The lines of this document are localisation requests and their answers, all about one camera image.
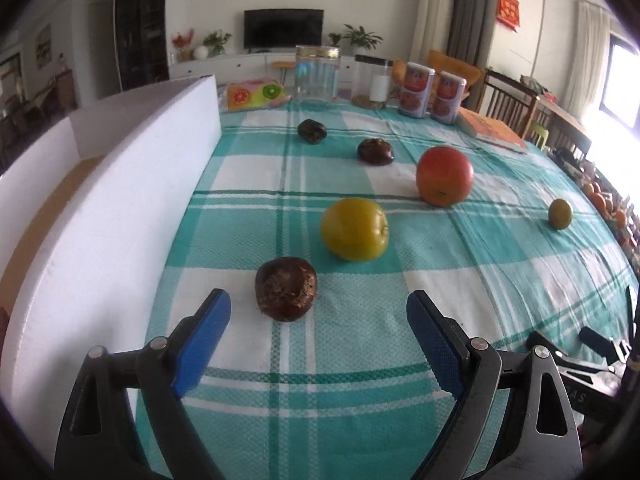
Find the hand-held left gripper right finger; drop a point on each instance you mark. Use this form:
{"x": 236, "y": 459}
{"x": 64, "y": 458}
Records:
{"x": 435, "y": 345}

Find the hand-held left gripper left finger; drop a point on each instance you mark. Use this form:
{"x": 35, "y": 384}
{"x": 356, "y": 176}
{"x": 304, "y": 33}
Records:
{"x": 205, "y": 340}

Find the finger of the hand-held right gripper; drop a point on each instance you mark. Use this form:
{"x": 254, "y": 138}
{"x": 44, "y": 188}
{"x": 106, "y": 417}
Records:
{"x": 595, "y": 338}
{"x": 552, "y": 347}

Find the dark brown round fruit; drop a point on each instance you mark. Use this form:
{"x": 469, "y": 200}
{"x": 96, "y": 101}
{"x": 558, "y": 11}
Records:
{"x": 375, "y": 151}
{"x": 312, "y": 131}
{"x": 286, "y": 287}

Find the orange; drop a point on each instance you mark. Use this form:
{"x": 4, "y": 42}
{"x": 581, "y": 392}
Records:
{"x": 620, "y": 218}
{"x": 598, "y": 201}

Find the small yellow-green fruit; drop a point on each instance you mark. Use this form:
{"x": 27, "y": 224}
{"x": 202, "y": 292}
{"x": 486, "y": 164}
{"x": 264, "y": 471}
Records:
{"x": 560, "y": 213}

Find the large yellow pear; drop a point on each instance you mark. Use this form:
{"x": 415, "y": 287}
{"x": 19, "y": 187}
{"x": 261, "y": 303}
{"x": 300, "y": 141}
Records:
{"x": 355, "y": 229}

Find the white cardboard box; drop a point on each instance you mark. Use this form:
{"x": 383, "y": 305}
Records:
{"x": 125, "y": 200}

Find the red apple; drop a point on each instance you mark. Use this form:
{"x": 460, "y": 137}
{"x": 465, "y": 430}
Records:
{"x": 444, "y": 175}

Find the teal checked tablecloth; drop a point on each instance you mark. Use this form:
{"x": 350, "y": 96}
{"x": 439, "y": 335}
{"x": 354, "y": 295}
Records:
{"x": 325, "y": 385}

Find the small green chair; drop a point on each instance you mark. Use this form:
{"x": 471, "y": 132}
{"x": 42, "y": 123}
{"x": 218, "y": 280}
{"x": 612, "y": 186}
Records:
{"x": 539, "y": 134}

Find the orange book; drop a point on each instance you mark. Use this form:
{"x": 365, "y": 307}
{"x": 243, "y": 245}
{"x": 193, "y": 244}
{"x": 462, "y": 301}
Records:
{"x": 492, "y": 131}

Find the red and white tin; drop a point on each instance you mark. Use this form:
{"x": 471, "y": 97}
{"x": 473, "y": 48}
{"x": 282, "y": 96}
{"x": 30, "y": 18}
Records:
{"x": 447, "y": 97}
{"x": 415, "y": 91}

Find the fruit print cushion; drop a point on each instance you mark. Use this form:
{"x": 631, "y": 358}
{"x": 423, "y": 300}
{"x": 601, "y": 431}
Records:
{"x": 252, "y": 94}

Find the dark wooden chair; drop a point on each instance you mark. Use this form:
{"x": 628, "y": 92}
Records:
{"x": 505, "y": 100}

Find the clear jar with black lid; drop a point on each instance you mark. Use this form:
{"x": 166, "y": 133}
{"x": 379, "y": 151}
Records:
{"x": 367, "y": 80}

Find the white television cabinet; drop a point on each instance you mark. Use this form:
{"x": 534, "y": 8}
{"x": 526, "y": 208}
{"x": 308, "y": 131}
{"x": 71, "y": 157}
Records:
{"x": 235, "y": 64}

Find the orange cushioned chair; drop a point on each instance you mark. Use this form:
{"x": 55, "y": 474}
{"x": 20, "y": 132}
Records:
{"x": 450, "y": 62}

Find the white curtain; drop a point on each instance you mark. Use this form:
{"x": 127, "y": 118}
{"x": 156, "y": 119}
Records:
{"x": 587, "y": 55}

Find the wooden bench with metal legs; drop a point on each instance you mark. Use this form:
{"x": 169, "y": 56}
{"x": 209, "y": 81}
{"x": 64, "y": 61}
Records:
{"x": 281, "y": 64}

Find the white round vase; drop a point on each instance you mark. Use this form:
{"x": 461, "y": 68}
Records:
{"x": 200, "y": 52}

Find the glass jar with gold lid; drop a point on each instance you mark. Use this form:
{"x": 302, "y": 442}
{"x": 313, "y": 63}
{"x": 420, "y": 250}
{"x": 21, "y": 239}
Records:
{"x": 317, "y": 75}

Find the red flowers in vase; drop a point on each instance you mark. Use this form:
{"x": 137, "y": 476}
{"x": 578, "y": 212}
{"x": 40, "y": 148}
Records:
{"x": 183, "y": 45}

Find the leafy plant in pot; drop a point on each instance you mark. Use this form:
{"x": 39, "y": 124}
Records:
{"x": 216, "y": 42}

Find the large green potted plant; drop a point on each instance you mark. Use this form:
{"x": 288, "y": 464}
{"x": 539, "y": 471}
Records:
{"x": 362, "y": 37}

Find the black television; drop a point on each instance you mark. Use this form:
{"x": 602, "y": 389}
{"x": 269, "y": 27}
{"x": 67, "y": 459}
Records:
{"x": 283, "y": 28}

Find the small green potted plant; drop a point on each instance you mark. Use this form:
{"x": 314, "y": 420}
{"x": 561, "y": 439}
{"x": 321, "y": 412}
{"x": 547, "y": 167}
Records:
{"x": 334, "y": 39}

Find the dark glass display cabinet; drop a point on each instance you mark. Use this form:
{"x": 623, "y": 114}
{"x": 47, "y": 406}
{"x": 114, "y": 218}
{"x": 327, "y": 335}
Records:
{"x": 142, "y": 20}

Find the white floor air conditioner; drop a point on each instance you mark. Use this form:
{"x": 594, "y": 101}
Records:
{"x": 432, "y": 15}

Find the grey curtain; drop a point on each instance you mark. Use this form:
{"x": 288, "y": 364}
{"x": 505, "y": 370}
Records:
{"x": 470, "y": 10}

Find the framed wall painting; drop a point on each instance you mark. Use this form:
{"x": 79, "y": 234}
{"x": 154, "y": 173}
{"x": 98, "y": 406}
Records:
{"x": 44, "y": 45}

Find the red wall hanging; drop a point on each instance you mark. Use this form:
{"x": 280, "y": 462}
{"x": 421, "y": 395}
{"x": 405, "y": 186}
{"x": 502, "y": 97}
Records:
{"x": 508, "y": 7}

